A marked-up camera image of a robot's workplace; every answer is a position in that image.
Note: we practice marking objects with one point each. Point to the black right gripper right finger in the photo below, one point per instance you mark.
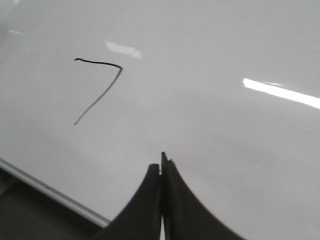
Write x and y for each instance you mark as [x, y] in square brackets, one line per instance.
[184, 216]

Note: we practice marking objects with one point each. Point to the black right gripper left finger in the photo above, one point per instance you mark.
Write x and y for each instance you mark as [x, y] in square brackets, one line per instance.
[141, 217]

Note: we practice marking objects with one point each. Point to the white whiteboard with aluminium frame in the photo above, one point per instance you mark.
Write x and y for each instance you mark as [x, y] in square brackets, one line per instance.
[93, 91]

